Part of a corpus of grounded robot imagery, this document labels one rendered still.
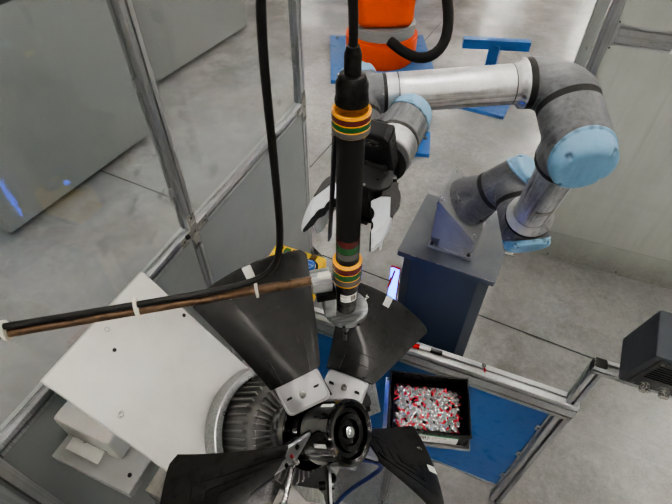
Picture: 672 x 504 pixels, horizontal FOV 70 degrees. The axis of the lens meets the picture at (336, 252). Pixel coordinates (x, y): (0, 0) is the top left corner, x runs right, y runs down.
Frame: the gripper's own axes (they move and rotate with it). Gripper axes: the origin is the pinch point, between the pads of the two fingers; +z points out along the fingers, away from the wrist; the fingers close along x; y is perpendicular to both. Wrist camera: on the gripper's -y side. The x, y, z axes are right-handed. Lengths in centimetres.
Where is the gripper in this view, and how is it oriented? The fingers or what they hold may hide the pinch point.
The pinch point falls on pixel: (338, 231)
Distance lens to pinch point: 61.0
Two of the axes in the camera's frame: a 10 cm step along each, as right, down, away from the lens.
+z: -3.8, 6.8, -6.3
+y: 0.0, 6.8, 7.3
